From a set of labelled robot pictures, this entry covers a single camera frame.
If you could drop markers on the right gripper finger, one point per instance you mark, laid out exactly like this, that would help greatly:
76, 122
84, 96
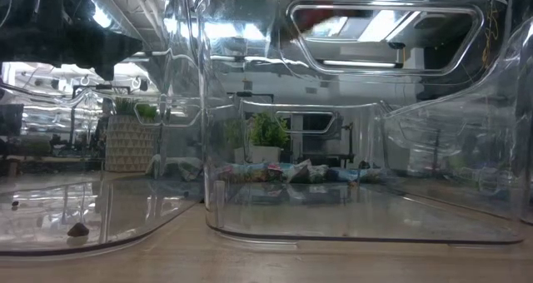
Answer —
297, 2
347, 2

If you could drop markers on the small brown crumb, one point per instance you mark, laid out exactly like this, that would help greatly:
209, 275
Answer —
78, 230

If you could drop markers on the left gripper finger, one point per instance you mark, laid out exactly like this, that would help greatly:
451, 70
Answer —
110, 48
116, 65

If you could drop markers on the silver granola bar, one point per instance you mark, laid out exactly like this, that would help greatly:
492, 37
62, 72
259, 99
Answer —
179, 167
300, 171

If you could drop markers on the small plant in white pot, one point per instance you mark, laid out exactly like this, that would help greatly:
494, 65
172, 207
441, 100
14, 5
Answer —
266, 133

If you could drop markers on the blue red granola bar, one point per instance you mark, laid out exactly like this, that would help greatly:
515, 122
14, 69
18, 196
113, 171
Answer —
257, 174
277, 172
320, 6

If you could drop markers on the white green granola bar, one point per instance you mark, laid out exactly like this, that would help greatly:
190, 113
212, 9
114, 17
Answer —
320, 173

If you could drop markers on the clear plastic bin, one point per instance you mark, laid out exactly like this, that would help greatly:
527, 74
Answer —
528, 129
333, 216
125, 216

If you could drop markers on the succulent in patterned pot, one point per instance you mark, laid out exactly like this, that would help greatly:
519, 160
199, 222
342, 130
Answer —
129, 145

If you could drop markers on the brown orange granola bar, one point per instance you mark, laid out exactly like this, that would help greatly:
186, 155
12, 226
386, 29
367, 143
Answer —
231, 173

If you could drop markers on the black frame knob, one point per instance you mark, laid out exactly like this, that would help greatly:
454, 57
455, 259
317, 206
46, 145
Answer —
364, 165

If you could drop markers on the ceiling strip light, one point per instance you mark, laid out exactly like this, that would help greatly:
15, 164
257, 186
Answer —
360, 63

